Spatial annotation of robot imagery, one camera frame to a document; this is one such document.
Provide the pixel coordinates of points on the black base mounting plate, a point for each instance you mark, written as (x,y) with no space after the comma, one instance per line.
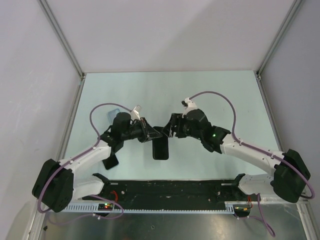
(173,194)

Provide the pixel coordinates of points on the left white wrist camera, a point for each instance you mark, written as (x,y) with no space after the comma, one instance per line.
(135,113)

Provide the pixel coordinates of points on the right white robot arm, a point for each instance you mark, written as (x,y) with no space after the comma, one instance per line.
(284,172)

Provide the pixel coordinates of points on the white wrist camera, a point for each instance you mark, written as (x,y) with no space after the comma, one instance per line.
(135,113)
(188,105)

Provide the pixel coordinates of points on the white slotted cable duct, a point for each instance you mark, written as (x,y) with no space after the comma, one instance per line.
(103,208)

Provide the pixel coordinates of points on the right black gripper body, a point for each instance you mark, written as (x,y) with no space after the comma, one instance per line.
(185,130)

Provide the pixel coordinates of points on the translucent blue phone case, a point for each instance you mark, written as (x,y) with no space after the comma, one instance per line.
(112,114)

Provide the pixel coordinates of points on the left aluminium frame post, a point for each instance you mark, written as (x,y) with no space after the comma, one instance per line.
(50,16)

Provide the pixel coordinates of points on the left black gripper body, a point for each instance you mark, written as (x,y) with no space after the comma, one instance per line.
(134,131)

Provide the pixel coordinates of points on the aluminium frame post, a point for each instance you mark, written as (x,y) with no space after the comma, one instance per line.
(280,34)
(50,16)

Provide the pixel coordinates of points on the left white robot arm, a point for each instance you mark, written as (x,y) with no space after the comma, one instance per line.
(59,183)

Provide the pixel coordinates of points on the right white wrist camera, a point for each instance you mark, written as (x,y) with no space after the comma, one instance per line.
(188,105)

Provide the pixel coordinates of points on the right aluminium frame post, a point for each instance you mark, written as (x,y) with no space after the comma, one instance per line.
(280,34)

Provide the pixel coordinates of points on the black phone case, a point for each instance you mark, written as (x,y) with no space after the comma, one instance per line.
(160,146)

